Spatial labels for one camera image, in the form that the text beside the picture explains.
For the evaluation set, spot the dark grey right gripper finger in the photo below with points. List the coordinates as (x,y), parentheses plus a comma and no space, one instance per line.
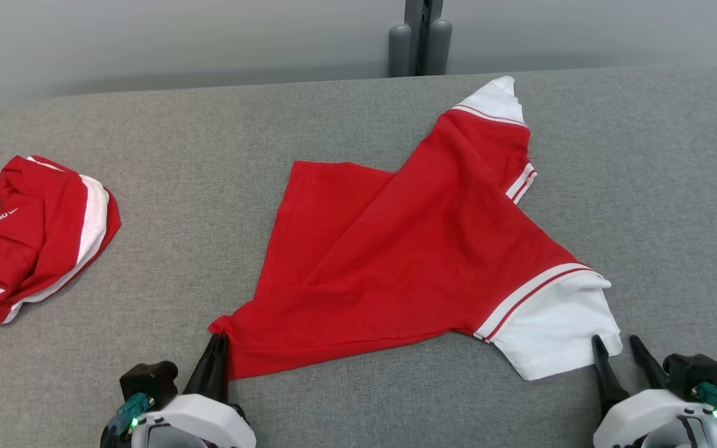
(607,379)
(650,367)

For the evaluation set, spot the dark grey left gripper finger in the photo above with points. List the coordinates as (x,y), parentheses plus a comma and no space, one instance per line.
(206,376)
(223,373)

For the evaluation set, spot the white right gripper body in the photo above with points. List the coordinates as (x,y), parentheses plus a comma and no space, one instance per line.
(651,420)

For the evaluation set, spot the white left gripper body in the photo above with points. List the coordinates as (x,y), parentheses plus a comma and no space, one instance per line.
(203,423)

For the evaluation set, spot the red shirt with white sleeves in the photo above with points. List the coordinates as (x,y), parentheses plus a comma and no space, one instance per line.
(396,249)

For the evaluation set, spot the crumpled red white shirt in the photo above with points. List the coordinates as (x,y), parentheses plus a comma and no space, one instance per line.
(41,218)

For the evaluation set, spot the grey cylindrical partition foot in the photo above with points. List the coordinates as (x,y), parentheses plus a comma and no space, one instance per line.
(439,46)
(399,53)

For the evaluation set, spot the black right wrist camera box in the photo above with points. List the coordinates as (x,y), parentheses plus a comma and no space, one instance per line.
(694,370)

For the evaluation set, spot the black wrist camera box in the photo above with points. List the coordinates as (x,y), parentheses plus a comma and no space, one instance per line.
(694,370)
(147,379)

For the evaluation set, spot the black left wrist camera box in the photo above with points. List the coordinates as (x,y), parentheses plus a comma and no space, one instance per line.
(147,379)

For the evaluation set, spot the grey metal partition post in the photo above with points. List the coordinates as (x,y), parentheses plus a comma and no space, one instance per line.
(424,31)

